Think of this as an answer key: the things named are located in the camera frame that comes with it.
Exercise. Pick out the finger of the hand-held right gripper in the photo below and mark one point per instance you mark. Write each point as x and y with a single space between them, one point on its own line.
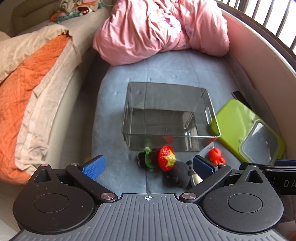
285 162

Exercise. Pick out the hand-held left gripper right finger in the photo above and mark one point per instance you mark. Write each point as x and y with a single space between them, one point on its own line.
203 166

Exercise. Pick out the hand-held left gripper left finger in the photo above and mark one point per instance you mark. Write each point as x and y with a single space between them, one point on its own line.
93 167

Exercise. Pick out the red crab toy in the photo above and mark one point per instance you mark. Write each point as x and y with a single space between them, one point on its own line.
215 155

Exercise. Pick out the black plush toy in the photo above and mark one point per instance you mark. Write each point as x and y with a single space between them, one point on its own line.
177 175

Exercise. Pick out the crochet doll with red hat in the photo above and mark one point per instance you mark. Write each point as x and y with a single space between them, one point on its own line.
161 157

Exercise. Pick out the transparent grey storage bin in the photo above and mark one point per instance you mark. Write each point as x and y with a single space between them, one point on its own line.
166 115

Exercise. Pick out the green box with clear lid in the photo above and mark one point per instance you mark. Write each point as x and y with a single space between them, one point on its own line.
249 129

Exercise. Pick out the black flat device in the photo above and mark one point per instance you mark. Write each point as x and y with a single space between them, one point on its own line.
240 98

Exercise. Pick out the blue-grey mat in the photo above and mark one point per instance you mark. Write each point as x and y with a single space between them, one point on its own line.
161 69

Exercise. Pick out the orange and beige blanket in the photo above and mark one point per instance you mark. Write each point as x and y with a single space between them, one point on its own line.
34 44

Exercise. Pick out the pink duvet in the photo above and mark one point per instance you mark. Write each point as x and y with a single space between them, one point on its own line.
159 27

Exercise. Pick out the dark window grille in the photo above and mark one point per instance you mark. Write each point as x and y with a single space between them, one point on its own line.
261 18

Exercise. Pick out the pile of colourful clothes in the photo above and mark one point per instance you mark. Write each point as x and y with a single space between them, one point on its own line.
74 11

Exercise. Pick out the beige sofa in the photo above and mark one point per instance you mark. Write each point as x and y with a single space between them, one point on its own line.
30 14

